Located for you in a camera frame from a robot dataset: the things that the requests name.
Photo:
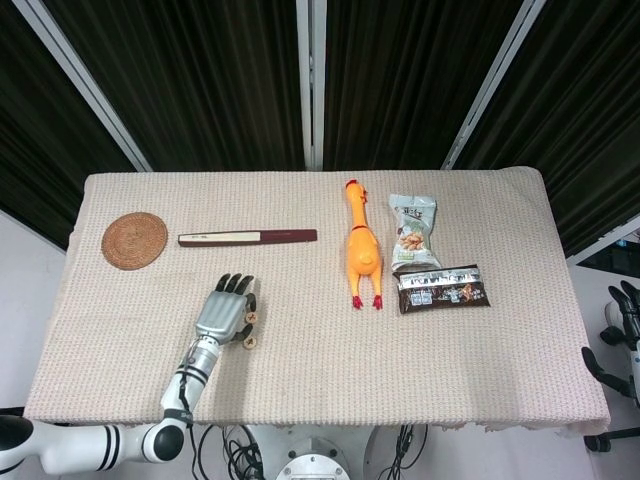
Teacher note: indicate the wooden chess piece red character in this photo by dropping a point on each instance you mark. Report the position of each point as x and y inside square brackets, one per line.
[251, 316]

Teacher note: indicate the white metal frame rail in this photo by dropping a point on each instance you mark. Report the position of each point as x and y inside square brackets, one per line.
[595, 246]

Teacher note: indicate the yellow rubber chicken toy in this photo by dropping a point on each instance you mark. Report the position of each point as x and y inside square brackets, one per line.
[362, 245]

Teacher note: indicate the black office chair base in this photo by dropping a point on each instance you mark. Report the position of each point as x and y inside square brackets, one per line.
[607, 439]

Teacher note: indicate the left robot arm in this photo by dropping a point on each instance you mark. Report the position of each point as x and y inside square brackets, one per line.
[172, 397]

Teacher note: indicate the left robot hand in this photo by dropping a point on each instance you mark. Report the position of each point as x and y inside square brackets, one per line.
[222, 315]

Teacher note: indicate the round woven rattan coaster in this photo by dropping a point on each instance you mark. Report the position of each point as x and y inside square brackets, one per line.
[134, 242]

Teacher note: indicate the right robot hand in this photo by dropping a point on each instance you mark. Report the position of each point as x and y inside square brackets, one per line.
[636, 370]

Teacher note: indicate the wooden chess piece black character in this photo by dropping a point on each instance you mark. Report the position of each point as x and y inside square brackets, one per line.
[249, 342]

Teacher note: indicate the beige waffle tablecloth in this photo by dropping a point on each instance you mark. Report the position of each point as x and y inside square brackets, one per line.
[350, 380]

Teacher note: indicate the white metal frame post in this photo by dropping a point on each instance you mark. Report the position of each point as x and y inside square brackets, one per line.
[496, 75]
[302, 100]
[79, 75]

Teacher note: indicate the pale green nut snack bag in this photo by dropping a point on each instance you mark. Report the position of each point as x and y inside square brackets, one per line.
[415, 235]

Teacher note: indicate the brown snack packet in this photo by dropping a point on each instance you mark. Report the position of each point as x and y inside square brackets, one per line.
[440, 292]

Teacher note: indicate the dark curtain panel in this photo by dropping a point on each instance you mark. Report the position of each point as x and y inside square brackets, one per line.
[200, 75]
[40, 150]
[410, 75]
[590, 125]

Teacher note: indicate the silver white robot base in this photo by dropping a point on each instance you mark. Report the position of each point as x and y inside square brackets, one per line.
[312, 465]

